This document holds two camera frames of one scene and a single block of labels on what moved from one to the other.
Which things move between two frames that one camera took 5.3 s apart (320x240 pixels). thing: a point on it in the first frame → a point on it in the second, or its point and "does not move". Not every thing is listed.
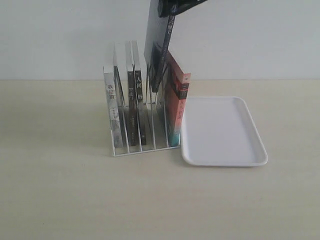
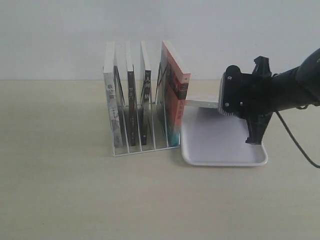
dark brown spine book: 132,125 does not move
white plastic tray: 220,131 does not move
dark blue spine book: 158,32 → 205,101
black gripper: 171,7 → 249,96
